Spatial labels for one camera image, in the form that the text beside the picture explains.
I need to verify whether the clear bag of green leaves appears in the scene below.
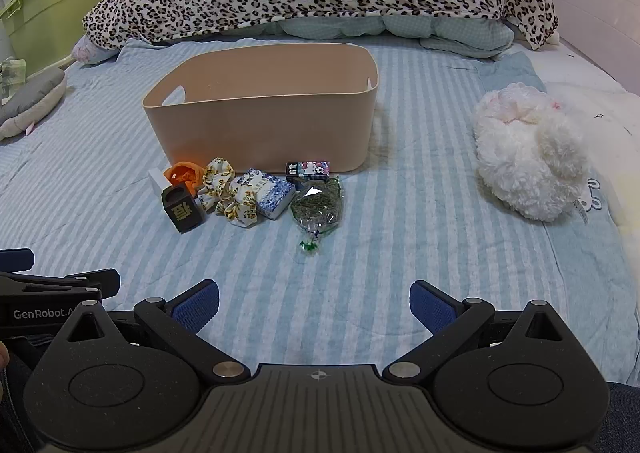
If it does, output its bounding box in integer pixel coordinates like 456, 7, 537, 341
290, 176, 345, 256

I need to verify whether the striped light blue blanket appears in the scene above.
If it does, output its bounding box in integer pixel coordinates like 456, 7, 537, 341
0, 35, 627, 384

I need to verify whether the pink floral pillow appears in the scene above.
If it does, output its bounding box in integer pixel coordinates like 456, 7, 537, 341
72, 37, 122, 66

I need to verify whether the clear plastic packet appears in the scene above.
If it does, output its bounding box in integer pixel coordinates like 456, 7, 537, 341
0, 58, 27, 102

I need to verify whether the beige plastic storage basket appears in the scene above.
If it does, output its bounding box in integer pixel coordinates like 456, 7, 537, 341
142, 43, 380, 174

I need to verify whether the person's right leg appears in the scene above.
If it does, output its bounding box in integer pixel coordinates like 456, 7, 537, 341
597, 380, 640, 453

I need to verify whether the grey plush pillow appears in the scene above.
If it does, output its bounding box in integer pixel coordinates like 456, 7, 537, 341
0, 68, 68, 142

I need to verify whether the black block with gold character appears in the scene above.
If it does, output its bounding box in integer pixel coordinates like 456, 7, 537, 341
160, 184, 207, 234

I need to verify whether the orange wrapped item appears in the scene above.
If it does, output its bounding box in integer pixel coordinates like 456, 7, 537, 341
164, 161, 206, 194

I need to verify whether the blue white tissue packet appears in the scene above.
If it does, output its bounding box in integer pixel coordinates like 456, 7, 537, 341
243, 168, 296, 220

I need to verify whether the white fluffy plush toy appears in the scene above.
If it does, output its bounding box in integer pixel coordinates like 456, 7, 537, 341
472, 89, 594, 222

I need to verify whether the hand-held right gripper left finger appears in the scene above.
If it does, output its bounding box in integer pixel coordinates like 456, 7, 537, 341
55, 279, 249, 380

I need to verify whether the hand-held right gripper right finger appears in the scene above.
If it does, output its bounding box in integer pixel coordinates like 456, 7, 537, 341
382, 279, 576, 380

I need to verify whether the floral fabric scrunchie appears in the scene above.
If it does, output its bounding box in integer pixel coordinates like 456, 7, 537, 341
196, 157, 260, 225

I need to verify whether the green plastic storage box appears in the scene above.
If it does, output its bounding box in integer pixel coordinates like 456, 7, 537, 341
0, 0, 132, 72

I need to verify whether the light blue checked duvet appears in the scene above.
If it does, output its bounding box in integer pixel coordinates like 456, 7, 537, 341
220, 15, 516, 60

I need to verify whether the small cartoon print box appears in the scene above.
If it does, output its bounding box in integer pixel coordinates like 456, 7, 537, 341
285, 161, 331, 182

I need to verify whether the small white box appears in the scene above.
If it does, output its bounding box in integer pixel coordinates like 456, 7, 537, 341
148, 168, 174, 194

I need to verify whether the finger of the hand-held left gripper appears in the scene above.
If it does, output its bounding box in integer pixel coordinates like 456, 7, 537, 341
0, 248, 36, 275
0, 269, 121, 302

